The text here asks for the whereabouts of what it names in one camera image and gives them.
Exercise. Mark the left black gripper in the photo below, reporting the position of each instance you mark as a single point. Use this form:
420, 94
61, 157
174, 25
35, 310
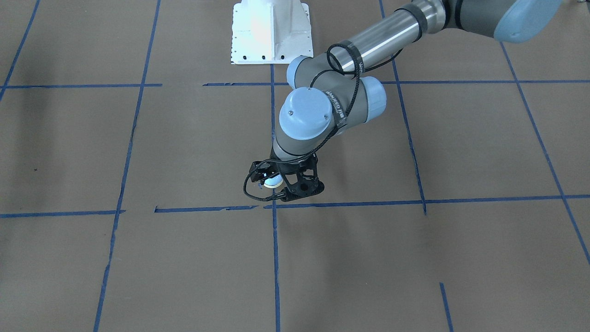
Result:
280, 167

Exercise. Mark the blue white call bell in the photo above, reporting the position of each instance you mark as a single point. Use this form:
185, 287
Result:
273, 182

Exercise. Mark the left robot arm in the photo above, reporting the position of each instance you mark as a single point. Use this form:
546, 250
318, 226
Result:
332, 93

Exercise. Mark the brown paper table cover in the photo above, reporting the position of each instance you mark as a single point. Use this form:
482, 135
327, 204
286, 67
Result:
126, 134

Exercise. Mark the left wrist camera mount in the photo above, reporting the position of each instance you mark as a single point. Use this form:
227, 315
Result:
301, 180

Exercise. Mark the white camera mast base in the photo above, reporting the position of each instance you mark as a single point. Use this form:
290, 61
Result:
270, 32

